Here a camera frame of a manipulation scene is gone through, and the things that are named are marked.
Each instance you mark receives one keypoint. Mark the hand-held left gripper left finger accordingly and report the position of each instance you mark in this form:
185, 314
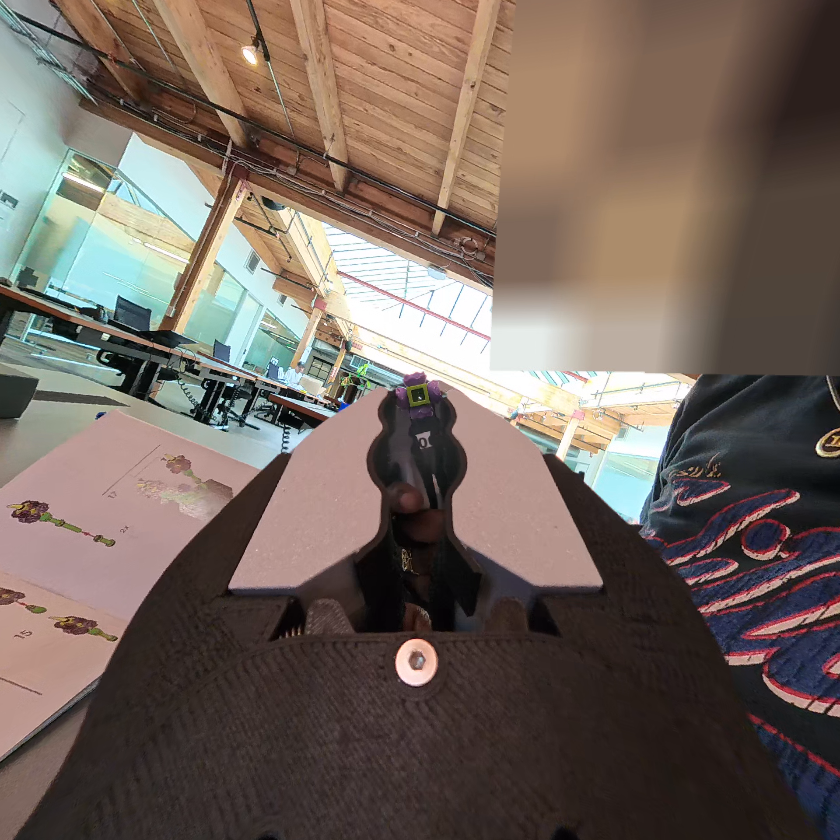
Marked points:
315, 519

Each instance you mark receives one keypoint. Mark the small lime flower brick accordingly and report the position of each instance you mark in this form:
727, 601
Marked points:
418, 394

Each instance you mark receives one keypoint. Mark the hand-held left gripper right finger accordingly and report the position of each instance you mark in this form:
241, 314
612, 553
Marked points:
525, 519

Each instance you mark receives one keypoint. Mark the black office chair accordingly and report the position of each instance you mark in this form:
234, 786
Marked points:
131, 322

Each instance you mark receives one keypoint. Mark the white instruction booklet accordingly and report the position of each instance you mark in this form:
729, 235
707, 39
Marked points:
92, 525

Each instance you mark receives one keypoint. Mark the purple yellow flower assembly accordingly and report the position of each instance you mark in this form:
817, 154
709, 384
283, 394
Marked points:
399, 390

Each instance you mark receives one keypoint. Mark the wooden table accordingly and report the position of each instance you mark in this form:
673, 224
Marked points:
92, 322
282, 400

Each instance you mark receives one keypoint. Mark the person's dark clothing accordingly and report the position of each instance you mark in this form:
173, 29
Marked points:
761, 565

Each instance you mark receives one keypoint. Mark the grey desk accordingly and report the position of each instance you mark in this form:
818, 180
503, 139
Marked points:
66, 433

